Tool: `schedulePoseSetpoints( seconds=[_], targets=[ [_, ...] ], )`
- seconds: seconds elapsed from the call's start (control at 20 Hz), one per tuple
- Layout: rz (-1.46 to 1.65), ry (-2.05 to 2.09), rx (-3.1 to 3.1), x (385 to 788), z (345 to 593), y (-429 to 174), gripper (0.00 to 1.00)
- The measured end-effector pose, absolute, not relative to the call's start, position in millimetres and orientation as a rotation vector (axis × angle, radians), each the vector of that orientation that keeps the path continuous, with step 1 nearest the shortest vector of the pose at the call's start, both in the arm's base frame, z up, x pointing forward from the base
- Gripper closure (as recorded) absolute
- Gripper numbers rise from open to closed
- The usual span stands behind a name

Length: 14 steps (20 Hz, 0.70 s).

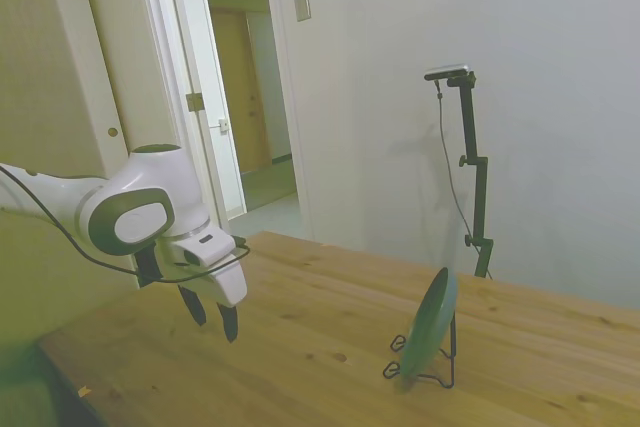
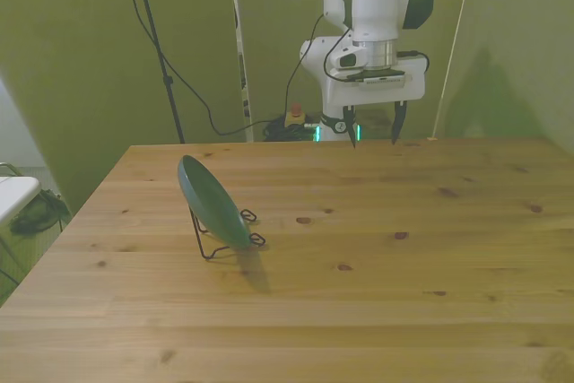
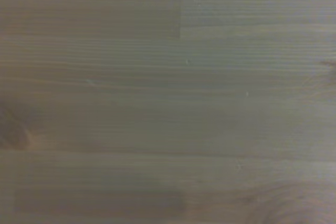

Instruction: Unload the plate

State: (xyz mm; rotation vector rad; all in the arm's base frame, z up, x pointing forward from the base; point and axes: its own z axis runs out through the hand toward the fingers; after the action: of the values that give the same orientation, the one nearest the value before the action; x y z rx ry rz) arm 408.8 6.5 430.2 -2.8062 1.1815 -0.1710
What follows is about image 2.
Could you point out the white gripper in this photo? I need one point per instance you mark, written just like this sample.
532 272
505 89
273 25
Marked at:
376 93

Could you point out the green round plate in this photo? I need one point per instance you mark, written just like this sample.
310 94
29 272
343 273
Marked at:
211 199

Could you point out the small wooden side table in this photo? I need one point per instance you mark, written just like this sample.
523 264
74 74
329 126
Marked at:
376 120

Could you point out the red emergency stop button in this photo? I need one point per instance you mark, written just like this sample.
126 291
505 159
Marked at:
296 110

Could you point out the dark bag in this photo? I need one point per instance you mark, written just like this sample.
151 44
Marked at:
38 217

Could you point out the white folding table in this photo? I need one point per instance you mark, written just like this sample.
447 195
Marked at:
15 190

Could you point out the flat grey wrist camera box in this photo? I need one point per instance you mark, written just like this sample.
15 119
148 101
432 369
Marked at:
385 79

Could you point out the black camera tripod stand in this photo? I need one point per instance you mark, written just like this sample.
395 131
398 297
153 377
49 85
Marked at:
154 37

